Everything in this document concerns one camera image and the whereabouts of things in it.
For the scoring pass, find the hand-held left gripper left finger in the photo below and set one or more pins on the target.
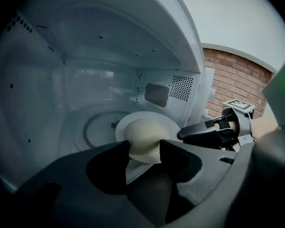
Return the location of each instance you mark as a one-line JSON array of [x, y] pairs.
[[73, 186]]

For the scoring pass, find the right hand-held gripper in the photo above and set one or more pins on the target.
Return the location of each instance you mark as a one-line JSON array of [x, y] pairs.
[[244, 127]]

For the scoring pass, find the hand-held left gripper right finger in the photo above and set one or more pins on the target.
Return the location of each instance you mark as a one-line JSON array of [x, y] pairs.
[[204, 172]]

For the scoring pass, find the white round plate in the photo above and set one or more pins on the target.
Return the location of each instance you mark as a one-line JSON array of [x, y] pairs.
[[156, 120]]

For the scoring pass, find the pale steamed bun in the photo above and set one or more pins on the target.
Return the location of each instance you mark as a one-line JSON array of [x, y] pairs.
[[142, 136]]

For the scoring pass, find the white microwave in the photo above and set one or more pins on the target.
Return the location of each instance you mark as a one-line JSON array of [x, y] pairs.
[[85, 56]]

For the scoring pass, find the person's right forearm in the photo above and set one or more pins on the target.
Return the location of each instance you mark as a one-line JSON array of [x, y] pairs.
[[263, 128]]

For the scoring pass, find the glass turntable tray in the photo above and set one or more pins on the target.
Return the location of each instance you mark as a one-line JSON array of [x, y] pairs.
[[97, 132]]

